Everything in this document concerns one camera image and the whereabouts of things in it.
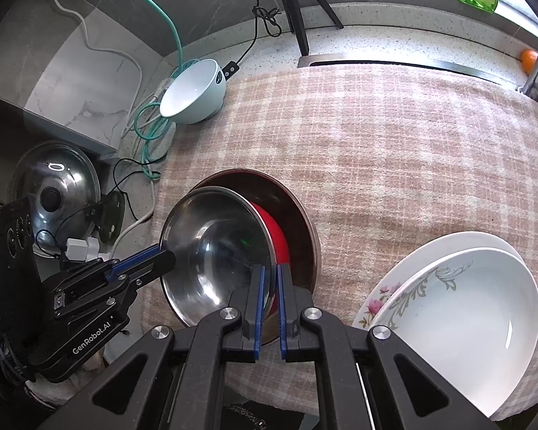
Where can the person's left hand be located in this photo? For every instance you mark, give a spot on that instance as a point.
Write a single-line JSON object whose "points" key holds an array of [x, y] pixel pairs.
{"points": [[62, 389]]}

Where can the white plate grey leaf print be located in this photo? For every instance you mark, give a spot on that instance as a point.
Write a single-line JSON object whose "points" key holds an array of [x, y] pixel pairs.
{"points": [[466, 322]]}

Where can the pale mint ceramic bowl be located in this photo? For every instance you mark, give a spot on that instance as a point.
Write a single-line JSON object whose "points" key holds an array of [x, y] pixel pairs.
{"points": [[192, 94]]}

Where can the small steel bowl red outside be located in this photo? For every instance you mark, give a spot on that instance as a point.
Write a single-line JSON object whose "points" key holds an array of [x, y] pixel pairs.
{"points": [[206, 251]]}

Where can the white plug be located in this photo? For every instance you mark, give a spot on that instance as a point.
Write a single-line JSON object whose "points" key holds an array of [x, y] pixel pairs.
{"points": [[83, 249]]}

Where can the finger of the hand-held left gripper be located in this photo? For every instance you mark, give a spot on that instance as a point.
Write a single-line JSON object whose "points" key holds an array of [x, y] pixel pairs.
{"points": [[152, 266], [134, 260]]}

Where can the large stainless steel bowl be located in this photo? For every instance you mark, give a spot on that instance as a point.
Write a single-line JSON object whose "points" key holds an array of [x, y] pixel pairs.
{"points": [[293, 215]]}

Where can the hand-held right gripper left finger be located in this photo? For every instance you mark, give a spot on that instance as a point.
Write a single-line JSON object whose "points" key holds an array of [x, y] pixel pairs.
{"points": [[260, 309]]}

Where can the white plate pink flowers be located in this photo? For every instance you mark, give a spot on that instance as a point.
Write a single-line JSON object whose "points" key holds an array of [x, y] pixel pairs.
{"points": [[385, 295]]}

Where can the orange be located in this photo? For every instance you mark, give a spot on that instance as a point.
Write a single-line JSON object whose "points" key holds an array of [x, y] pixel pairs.
{"points": [[530, 60]]}

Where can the pink plaid cloth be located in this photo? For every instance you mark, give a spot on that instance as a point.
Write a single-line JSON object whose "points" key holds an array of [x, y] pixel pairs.
{"points": [[385, 152]]}

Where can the black tripod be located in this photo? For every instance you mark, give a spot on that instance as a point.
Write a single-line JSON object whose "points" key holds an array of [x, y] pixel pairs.
{"points": [[296, 9]]}

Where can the steel sink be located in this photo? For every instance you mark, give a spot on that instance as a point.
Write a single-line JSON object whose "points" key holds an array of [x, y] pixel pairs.
{"points": [[408, 63]]}

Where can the steel pot lid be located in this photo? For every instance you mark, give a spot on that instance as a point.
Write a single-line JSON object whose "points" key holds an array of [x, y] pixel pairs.
{"points": [[54, 179]]}

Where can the dark power adapter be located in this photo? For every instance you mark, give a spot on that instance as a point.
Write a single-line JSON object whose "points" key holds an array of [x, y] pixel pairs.
{"points": [[110, 215]]}

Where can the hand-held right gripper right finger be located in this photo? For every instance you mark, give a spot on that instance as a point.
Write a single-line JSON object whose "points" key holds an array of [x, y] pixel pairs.
{"points": [[281, 313]]}

